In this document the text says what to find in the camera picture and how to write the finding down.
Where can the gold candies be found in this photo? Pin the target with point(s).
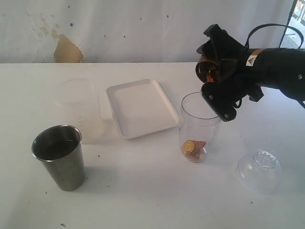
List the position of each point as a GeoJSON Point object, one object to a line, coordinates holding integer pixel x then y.
{"type": "Point", "coordinates": [193, 150]}

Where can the translucent plastic measuring cup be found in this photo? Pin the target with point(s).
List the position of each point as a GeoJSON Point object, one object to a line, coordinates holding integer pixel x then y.
{"type": "Point", "coordinates": [79, 106]}

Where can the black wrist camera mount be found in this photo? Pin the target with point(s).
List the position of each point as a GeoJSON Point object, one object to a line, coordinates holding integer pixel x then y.
{"type": "Point", "coordinates": [221, 100]}

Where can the clear plastic shaker body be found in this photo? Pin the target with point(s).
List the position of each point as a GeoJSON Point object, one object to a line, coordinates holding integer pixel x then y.
{"type": "Point", "coordinates": [197, 121]}

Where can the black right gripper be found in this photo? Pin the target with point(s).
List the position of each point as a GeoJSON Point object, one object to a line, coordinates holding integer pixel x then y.
{"type": "Point", "coordinates": [227, 62]}

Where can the clear dome shaker lid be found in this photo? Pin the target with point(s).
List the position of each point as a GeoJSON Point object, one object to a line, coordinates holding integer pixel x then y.
{"type": "Point", "coordinates": [259, 172]}

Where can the brown wooden cup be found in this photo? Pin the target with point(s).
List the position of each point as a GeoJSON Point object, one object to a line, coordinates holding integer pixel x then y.
{"type": "Point", "coordinates": [207, 70]}

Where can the stainless steel cup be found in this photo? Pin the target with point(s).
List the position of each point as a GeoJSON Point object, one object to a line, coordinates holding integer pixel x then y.
{"type": "Point", "coordinates": [59, 150]}

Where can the white rectangular tray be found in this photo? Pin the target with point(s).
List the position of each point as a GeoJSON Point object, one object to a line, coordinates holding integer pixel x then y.
{"type": "Point", "coordinates": [140, 108]}

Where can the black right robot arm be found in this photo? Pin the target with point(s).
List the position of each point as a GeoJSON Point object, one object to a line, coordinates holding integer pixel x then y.
{"type": "Point", "coordinates": [278, 68]}

